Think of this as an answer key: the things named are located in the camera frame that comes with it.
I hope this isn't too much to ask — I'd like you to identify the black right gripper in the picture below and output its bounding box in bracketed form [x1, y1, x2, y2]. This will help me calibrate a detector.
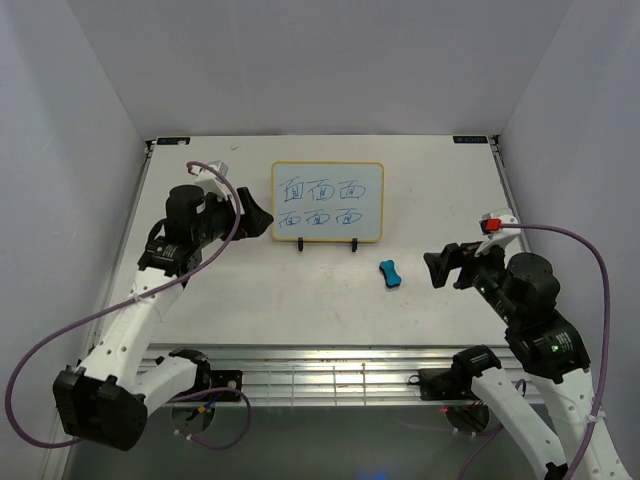
[422, 233, 519, 323]

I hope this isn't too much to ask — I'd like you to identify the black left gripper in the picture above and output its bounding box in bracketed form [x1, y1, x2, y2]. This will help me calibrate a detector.
[193, 187, 273, 247]

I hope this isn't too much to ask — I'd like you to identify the blue whiteboard eraser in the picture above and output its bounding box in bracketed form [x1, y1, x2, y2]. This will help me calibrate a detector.
[379, 259, 402, 289]

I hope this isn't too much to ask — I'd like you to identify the yellow framed small whiteboard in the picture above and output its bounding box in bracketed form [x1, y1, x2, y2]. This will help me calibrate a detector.
[271, 161, 385, 243]

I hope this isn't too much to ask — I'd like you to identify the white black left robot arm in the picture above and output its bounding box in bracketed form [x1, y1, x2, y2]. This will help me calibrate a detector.
[53, 185, 273, 451]

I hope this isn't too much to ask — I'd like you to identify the left blue corner label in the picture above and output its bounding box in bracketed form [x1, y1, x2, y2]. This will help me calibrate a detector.
[156, 137, 191, 146]

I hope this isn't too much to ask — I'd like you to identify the blue corner label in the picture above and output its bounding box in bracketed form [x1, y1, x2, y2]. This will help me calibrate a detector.
[452, 135, 489, 145]
[156, 137, 191, 146]

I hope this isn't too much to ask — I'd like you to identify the right blue corner label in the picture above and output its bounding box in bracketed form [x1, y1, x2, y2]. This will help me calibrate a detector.
[452, 135, 489, 145]

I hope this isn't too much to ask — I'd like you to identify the black wire whiteboard stand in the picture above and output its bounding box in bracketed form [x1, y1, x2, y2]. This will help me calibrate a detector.
[295, 237, 360, 253]

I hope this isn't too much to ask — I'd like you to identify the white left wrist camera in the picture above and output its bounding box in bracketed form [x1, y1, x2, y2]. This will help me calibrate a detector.
[187, 161, 231, 199]

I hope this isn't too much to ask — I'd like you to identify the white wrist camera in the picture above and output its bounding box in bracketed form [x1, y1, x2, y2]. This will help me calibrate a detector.
[187, 161, 231, 199]
[475, 209, 522, 257]

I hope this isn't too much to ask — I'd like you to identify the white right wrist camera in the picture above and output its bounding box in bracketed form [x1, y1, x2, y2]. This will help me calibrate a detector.
[475, 209, 522, 257]

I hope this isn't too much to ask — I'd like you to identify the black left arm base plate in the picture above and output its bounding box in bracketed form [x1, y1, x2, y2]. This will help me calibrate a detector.
[204, 370, 244, 403]

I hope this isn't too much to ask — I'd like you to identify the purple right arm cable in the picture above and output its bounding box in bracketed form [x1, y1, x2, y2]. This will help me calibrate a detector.
[457, 222, 612, 480]

